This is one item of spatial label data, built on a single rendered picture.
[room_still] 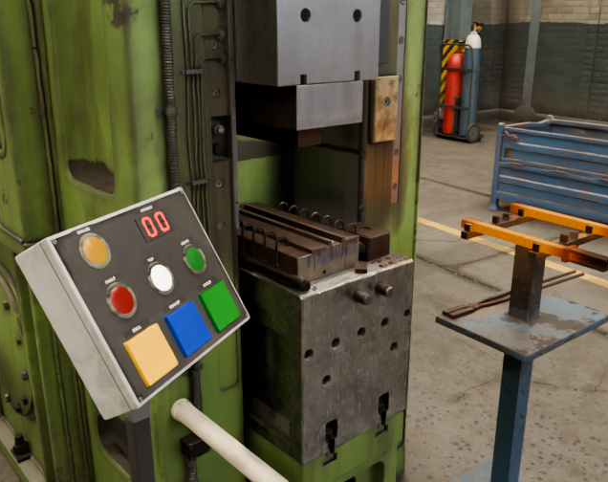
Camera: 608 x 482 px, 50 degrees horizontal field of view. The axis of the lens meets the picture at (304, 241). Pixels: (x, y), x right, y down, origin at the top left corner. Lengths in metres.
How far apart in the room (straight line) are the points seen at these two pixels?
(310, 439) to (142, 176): 0.74
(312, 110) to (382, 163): 0.45
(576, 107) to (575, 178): 5.06
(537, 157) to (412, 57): 3.64
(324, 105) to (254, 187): 0.59
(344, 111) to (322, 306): 0.45
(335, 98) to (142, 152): 0.44
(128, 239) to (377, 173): 0.92
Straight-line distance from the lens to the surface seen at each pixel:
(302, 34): 1.42
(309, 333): 1.51
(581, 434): 2.82
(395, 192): 1.92
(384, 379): 1.78
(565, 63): 10.43
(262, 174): 2.00
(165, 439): 1.66
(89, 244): 1.04
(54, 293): 1.03
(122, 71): 1.39
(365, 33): 1.55
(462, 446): 2.62
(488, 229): 1.79
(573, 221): 1.94
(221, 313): 1.19
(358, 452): 1.84
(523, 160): 5.54
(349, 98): 1.53
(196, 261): 1.19
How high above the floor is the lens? 1.49
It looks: 18 degrees down
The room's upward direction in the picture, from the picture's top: straight up
